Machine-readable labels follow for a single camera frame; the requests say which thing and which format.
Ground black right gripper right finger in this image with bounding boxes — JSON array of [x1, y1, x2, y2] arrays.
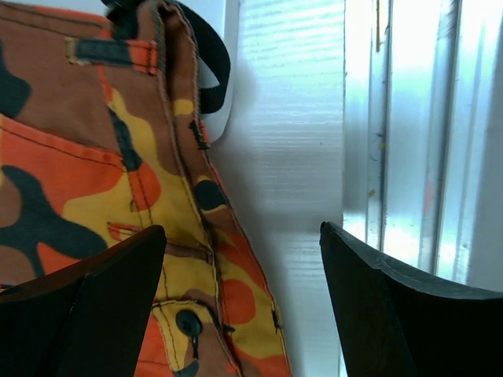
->
[[320, 221, 502, 376]]

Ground aluminium side rail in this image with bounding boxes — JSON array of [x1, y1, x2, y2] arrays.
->
[[343, 1, 502, 291]]

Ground orange camouflage trousers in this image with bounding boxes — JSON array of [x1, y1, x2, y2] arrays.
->
[[1, 1, 291, 376]]

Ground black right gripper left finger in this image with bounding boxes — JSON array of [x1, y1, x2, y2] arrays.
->
[[1, 225, 167, 376]]

